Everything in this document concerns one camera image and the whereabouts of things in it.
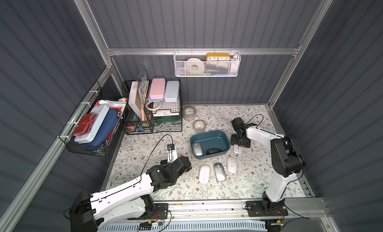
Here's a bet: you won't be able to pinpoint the red wallet pouch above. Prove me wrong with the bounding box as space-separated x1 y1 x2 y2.
73 113 97 137

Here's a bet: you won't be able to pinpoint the clear tape roll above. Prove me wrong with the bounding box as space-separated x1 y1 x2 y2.
182 106 197 121
192 120 206 134

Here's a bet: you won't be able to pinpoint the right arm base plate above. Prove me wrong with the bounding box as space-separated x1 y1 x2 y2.
245 200 288 217

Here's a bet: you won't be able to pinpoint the white tape roll in basket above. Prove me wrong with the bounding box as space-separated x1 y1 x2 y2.
185 58 205 74

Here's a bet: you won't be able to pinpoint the upright books and folders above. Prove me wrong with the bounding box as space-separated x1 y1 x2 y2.
128 70 149 121

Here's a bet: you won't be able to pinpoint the dark blue pouch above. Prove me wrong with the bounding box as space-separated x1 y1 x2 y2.
83 109 119 151

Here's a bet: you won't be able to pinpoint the white flat case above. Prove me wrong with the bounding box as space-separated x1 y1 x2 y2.
74 105 109 144

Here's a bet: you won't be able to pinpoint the white round computer mouse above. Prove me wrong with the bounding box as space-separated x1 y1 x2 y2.
226 157 238 174

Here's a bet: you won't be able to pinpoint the teal plastic storage box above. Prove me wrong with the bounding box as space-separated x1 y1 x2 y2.
190 130 230 160

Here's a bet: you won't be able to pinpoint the pink pencil case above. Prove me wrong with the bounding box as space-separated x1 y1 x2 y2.
149 78 166 100

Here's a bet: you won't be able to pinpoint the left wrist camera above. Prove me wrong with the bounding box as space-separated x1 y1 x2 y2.
167 144 178 163

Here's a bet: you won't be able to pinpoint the white wire wall basket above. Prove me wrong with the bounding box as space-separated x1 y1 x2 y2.
173 50 242 77

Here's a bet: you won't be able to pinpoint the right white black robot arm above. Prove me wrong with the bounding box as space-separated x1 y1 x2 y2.
230 117 306 215

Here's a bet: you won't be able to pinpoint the black wire desk organizer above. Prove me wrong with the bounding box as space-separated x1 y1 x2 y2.
124 79 183 135

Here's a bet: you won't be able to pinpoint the clear tape roll front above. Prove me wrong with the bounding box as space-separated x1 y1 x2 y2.
192 120 206 134

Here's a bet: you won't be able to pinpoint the clear tape roll rear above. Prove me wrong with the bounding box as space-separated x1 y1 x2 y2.
182 106 197 121

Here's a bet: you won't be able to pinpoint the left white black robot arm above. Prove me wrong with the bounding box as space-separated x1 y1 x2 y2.
69 156 192 232

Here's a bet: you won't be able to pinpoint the light blue pencil case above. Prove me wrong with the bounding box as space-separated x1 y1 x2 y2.
164 81 180 103

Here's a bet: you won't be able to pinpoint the yellow digital clock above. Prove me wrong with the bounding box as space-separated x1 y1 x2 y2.
206 52 231 61

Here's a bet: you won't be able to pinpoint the white mouse with grey logo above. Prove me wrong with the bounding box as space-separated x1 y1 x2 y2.
233 145 245 155

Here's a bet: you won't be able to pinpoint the silver grey computer mouse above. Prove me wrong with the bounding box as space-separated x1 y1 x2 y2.
213 163 226 182

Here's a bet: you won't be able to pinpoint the black wire side basket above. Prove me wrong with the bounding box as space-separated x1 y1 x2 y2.
58 82 129 158

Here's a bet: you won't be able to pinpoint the black computer mouse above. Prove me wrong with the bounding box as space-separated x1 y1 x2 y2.
206 148 222 155

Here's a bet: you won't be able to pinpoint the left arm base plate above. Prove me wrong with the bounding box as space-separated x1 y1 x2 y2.
128 203 169 221

